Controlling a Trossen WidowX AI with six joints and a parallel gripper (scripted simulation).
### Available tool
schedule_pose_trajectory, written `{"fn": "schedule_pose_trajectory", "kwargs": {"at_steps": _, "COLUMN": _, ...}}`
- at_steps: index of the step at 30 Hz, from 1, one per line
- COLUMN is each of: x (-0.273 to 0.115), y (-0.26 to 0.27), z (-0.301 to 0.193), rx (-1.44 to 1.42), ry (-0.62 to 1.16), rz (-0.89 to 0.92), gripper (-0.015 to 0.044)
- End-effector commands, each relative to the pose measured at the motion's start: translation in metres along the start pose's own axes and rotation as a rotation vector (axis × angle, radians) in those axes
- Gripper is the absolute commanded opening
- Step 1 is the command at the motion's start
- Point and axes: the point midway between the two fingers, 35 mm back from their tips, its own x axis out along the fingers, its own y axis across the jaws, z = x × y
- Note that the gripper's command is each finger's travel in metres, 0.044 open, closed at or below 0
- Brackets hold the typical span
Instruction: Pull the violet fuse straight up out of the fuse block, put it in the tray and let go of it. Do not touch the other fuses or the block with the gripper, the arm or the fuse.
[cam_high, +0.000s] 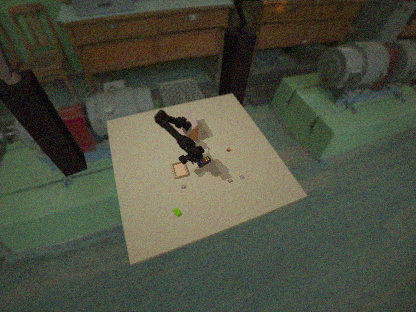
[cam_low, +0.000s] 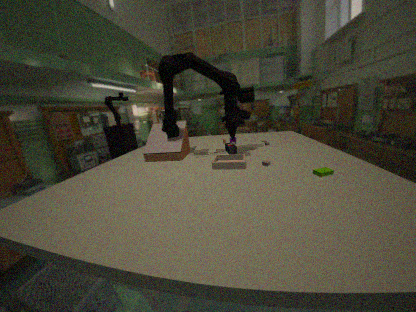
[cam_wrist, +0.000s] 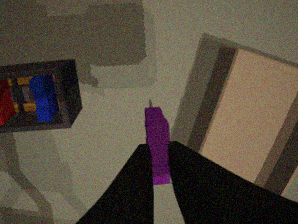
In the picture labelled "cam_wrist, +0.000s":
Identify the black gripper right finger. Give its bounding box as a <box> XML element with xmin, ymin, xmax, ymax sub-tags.
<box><xmin>168</xmin><ymin>141</ymin><xmax>298</xmax><ymax>224</ymax></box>

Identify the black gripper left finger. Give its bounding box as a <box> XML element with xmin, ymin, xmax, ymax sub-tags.
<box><xmin>74</xmin><ymin>144</ymin><xmax>153</xmax><ymax>224</ymax></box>

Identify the red fuse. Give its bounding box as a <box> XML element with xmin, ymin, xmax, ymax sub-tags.
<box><xmin>0</xmin><ymin>79</ymin><xmax>16</xmax><ymax>125</ymax></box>

